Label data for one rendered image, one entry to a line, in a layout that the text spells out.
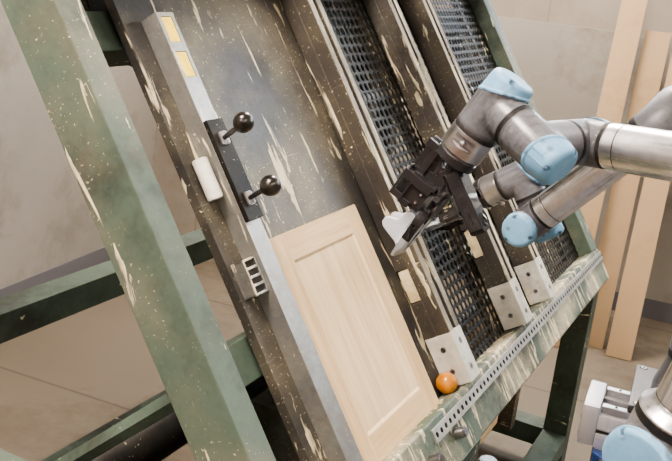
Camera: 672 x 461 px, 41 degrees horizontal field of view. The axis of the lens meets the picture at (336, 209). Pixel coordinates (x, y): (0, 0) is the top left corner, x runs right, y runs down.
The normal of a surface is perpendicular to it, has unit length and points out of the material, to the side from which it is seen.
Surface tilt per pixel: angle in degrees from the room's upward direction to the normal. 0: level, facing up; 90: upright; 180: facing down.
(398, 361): 57
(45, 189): 90
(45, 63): 90
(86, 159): 90
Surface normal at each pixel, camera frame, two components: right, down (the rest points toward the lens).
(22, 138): 0.92, 0.20
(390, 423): 0.79, -0.34
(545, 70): -0.38, 0.21
